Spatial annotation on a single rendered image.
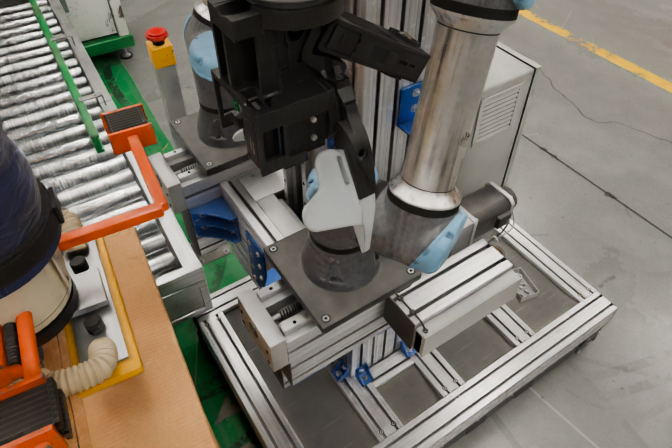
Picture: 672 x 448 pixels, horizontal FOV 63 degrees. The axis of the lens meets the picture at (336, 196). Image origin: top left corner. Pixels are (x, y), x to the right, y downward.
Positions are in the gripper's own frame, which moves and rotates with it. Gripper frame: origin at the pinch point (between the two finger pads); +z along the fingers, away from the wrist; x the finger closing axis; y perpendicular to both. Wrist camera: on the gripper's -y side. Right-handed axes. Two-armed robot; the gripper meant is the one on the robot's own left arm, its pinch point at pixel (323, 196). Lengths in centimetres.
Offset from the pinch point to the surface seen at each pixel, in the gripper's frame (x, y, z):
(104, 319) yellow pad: -34, 23, 45
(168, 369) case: -28, 17, 58
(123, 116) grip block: -69, 5, 32
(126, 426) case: -22, 27, 58
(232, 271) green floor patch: -115, -24, 152
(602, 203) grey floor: -55, -190, 152
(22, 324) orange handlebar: -30, 32, 33
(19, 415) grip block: -16, 35, 32
